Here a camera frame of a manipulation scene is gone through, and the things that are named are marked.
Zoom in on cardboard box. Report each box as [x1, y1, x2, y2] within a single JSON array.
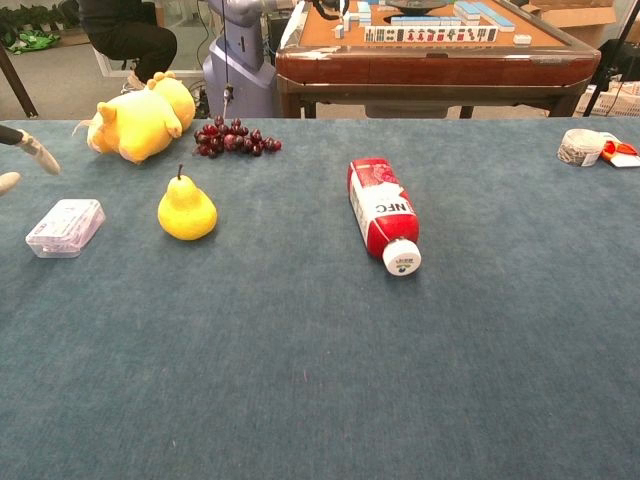
[[519, 0, 619, 49]]

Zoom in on white plastic packet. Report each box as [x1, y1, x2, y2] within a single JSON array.
[[25, 198, 107, 259]]

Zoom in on hanging black cable with plug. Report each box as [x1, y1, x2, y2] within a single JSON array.
[[219, 0, 236, 119]]

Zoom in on brown mahjong table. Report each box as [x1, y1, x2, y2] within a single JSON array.
[[275, 0, 602, 120]]

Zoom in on seated person in black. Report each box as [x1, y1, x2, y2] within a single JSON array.
[[78, 0, 178, 94]]

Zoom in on dark red grape bunch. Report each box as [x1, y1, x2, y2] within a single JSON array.
[[193, 115, 283, 159]]

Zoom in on yellow pear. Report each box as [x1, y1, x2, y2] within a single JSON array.
[[157, 163, 219, 242]]

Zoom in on white card with red ribbon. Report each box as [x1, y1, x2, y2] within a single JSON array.
[[599, 132, 640, 169]]

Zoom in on row of face-up mahjong tiles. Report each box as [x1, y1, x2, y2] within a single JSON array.
[[363, 25, 500, 45]]

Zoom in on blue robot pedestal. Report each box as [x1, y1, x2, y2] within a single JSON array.
[[202, 0, 296, 120]]

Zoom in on round clear clip container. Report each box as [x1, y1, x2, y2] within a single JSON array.
[[556, 128, 606, 168]]

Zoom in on yellow plush duck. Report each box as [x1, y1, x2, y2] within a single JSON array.
[[72, 71, 197, 165]]

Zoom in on white plastic crate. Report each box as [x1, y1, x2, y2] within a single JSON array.
[[574, 82, 640, 119]]

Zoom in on red NFC juice bottle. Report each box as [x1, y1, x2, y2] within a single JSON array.
[[347, 157, 423, 277]]

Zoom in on black tripod stand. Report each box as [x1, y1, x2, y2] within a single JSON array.
[[582, 0, 640, 119]]

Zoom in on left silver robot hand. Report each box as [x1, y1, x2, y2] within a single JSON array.
[[0, 124, 62, 197]]

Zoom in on green bag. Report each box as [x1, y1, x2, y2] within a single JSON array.
[[0, 4, 64, 55]]

